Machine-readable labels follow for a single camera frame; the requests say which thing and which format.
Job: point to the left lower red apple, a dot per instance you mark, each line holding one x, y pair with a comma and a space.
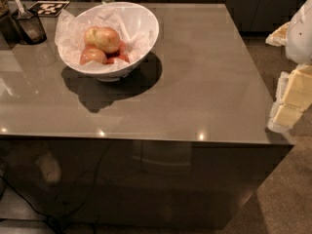
93, 54

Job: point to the top front yellow-red apple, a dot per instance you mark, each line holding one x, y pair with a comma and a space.
107, 39

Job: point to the white crumpled paper liner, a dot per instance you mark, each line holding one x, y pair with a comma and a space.
137, 27

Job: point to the white bowl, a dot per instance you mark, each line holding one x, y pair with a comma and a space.
108, 41

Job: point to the top rear yellow apple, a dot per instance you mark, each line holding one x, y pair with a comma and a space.
90, 36

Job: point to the dark container with scoop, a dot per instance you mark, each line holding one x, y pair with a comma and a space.
29, 25

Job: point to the red apple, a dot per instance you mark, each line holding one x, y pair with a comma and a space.
93, 54
120, 54

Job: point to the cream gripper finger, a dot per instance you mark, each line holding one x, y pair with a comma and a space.
278, 38

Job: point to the black white marker tag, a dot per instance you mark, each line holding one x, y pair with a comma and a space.
49, 9

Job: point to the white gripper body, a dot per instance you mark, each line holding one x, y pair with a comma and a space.
300, 38

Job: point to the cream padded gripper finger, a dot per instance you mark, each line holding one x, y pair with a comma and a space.
293, 98

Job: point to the right lower red apple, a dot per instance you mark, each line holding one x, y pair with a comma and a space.
120, 54

